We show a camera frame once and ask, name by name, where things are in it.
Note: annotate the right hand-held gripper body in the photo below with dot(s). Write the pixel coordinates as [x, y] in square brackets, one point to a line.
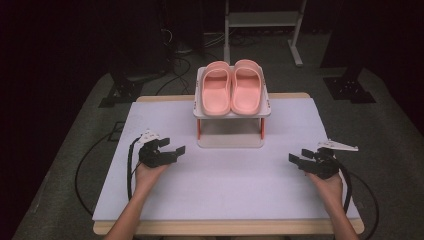
[323, 165]

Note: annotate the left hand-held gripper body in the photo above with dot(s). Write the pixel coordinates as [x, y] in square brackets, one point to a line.
[154, 155]

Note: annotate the white two-tier shoe rack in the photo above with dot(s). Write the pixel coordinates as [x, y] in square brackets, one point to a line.
[230, 133]

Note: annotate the pink slipper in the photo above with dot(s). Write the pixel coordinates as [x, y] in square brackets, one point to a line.
[246, 90]
[216, 91]

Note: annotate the person's left hand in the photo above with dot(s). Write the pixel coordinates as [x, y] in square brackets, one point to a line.
[148, 178]

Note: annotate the person's right hand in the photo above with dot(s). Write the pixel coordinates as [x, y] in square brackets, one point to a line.
[328, 190]

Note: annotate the white table mat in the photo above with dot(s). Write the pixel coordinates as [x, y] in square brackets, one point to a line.
[226, 186]

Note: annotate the black stand base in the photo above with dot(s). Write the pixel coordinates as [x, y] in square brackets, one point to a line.
[350, 89]
[121, 91]

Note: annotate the wooden table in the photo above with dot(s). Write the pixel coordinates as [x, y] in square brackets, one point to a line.
[220, 227]

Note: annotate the white metal desk frame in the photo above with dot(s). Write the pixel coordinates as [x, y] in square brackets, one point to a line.
[263, 19]

